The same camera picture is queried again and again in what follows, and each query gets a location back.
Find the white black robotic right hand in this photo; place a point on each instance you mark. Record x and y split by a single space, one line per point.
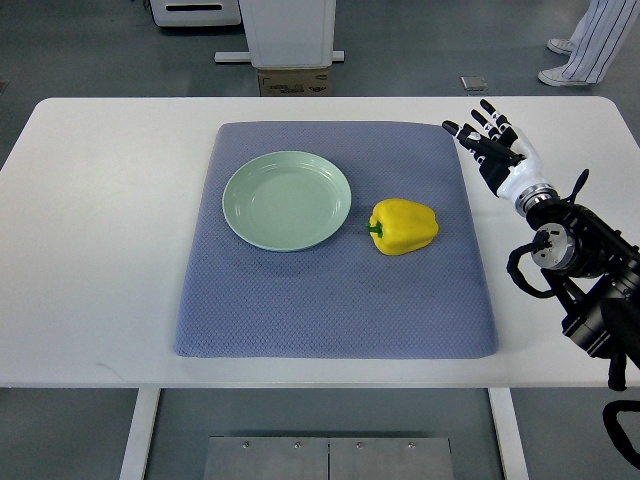
506 159

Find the yellow bell pepper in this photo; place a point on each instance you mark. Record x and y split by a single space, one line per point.
398 226

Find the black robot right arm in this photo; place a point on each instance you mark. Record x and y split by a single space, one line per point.
594 274

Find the grey floor outlet plate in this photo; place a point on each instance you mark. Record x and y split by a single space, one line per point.
473 83

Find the light green plate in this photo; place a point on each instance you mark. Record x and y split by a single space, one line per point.
286 201

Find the white sneaker near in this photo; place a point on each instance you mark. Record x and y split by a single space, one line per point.
554 77

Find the white sneaker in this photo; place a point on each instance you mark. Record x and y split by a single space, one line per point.
554 77
560 46

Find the white sneaker far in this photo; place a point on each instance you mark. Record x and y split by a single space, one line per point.
560 46

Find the person striped trouser legs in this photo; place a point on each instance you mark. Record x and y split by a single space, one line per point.
598 38

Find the blue textured mat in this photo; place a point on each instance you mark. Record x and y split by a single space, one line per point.
341 298

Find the brown cardboard box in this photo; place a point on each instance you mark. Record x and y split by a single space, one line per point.
294 82

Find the white table right leg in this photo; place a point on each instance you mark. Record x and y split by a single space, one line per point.
509 442

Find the white table leg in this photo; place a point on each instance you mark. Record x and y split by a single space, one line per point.
509 442
140 434

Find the white machine cabinet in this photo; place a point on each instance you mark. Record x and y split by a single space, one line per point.
186 14

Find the white table left leg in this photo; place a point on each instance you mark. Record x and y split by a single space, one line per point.
140 434

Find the white pedestal stand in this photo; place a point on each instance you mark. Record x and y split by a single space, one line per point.
287 34

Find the grey metal base plate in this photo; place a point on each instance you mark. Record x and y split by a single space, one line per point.
328 458

